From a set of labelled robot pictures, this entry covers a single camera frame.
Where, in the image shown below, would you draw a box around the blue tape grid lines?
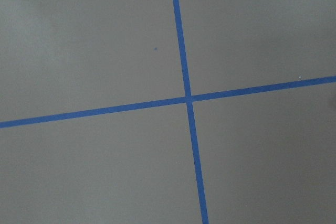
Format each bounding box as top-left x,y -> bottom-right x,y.
1,0 -> 335,223

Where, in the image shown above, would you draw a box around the brown paper table mat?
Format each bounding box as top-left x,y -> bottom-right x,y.
1,0 -> 335,223

